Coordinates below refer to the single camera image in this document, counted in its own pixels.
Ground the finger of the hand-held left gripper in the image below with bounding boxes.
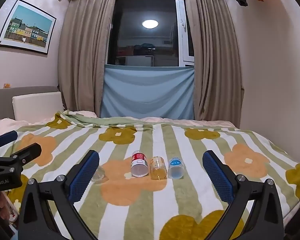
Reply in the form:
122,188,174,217
10,142,42,167
0,130,18,153

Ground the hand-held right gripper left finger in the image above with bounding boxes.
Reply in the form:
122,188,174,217
18,150,100,240

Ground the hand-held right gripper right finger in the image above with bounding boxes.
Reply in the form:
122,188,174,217
202,150,284,240

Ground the person's left hand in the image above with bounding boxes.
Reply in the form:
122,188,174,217
0,194,15,222

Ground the clear plastic bottle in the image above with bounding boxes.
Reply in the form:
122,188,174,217
91,165,109,184

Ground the grey headboard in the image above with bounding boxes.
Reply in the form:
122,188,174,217
0,86,63,128

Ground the blue label plastic bottle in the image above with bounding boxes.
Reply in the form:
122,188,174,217
168,157,185,180

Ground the white pillow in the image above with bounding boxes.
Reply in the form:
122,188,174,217
12,91,65,121

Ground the red label plastic bottle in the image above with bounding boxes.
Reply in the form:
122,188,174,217
130,150,150,177

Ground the floral striped blanket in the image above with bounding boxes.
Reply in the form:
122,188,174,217
0,112,300,240

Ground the light blue cloth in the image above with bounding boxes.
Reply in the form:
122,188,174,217
100,64,195,120

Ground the framed houses picture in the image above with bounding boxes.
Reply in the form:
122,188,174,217
0,0,57,55

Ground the beige curtain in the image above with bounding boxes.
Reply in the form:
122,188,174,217
58,0,118,118
185,0,245,122

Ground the window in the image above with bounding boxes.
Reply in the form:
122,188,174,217
107,0,195,68

